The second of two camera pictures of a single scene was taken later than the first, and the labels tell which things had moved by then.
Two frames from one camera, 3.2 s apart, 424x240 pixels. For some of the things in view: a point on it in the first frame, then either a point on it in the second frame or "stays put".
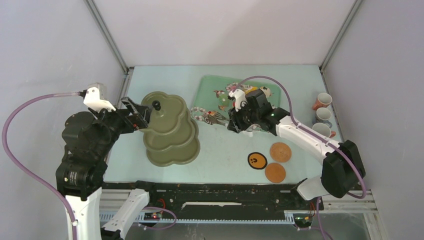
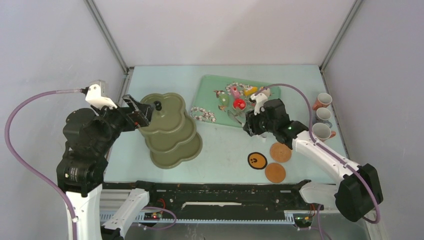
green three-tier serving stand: [171, 137] stays put
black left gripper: [140, 117] stays put
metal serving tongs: [216, 118] -> [263, 136]
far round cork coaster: [280, 152] stays put
